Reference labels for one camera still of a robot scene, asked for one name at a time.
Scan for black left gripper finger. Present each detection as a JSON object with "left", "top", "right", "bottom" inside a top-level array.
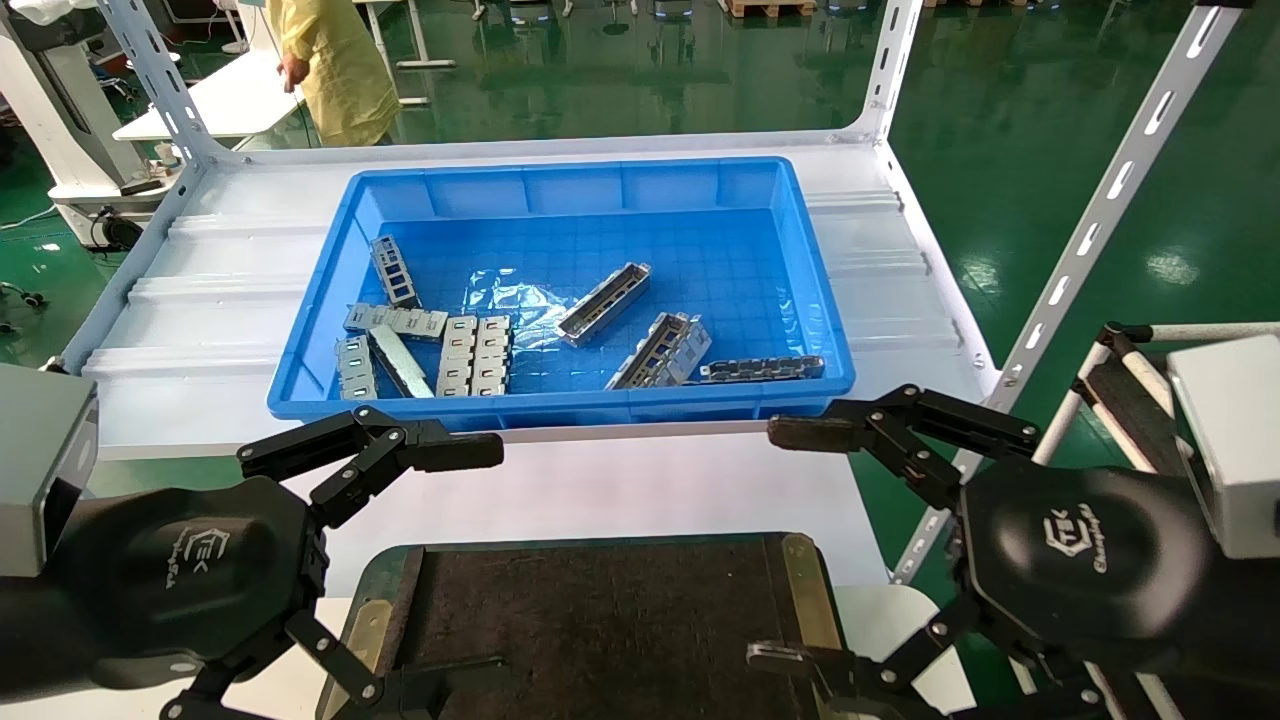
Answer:
[
  {"left": 238, "top": 405, "right": 504, "bottom": 531},
  {"left": 160, "top": 610, "right": 511, "bottom": 720}
]

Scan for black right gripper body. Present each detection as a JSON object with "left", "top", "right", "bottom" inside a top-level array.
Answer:
[{"left": 955, "top": 465, "right": 1280, "bottom": 691}]

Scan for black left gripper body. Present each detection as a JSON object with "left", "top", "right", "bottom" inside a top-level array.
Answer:
[{"left": 0, "top": 475, "right": 331, "bottom": 703}]

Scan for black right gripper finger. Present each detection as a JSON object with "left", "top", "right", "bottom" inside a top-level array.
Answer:
[
  {"left": 768, "top": 385, "right": 1041, "bottom": 511},
  {"left": 747, "top": 590, "right": 1101, "bottom": 720}
]

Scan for long silver metal part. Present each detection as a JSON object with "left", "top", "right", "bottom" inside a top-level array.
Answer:
[{"left": 555, "top": 262, "right": 653, "bottom": 348}]

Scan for slotted silver metal part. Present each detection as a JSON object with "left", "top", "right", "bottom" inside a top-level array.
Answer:
[
  {"left": 471, "top": 315, "right": 513, "bottom": 396},
  {"left": 436, "top": 315, "right": 479, "bottom": 397}
]

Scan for wide silver metal cage part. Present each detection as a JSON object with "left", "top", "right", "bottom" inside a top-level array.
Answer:
[{"left": 605, "top": 312, "right": 713, "bottom": 391}]

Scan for black flat container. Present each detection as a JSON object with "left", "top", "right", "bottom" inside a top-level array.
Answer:
[{"left": 318, "top": 532, "right": 861, "bottom": 720}]

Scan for small perforated metal part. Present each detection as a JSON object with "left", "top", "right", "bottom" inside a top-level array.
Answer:
[{"left": 370, "top": 235, "right": 421, "bottom": 308}]

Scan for dark narrow metal strip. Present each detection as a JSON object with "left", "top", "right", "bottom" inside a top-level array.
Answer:
[{"left": 698, "top": 355, "right": 827, "bottom": 384}]

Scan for clear plastic film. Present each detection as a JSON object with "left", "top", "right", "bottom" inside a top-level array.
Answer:
[{"left": 465, "top": 268, "right": 576, "bottom": 351}]

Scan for white tube cart black pads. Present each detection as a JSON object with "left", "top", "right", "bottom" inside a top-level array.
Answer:
[{"left": 1010, "top": 322, "right": 1280, "bottom": 720}]

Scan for blue plastic bin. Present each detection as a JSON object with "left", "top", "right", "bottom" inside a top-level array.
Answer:
[{"left": 267, "top": 156, "right": 857, "bottom": 433}]

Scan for white metal shelf rack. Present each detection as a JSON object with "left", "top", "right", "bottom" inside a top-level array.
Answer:
[{"left": 60, "top": 0, "right": 1256, "bottom": 586}]

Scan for person in yellow coat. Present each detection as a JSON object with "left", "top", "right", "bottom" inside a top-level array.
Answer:
[{"left": 265, "top": 0, "right": 401, "bottom": 148}]

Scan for white background table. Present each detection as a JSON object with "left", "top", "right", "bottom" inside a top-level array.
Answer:
[{"left": 112, "top": 50, "right": 301, "bottom": 142}]

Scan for white background machine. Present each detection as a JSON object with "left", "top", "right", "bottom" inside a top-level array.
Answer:
[{"left": 0, "top": 0, "right": 186, "bottom": 249}]

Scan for metal bracket pile left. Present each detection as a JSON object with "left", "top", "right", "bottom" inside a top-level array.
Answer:
[{"left": 366, "top": 324, "right": 436, "bottom": 399}]

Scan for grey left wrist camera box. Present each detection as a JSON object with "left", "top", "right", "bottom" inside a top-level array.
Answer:
[{"left": 0, "top": 362, "right": 99, "bottom": 579}]

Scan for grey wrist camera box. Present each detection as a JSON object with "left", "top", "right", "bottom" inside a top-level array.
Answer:
[
  {"left": 0, "top": 362, "right": 99, "bottom": 579},
  {"left": 1168, "top": 335, "right": 1280, "bottom": 559}
]

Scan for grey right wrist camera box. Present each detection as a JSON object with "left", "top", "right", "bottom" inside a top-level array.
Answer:
[{"left": 1168, "top": 335, "right": 1280, "bottom": 559}]

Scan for white desk frame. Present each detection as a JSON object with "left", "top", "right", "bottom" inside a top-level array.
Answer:
[{"left": 355, "top": 0, "right": 456, "bottom": 107}]

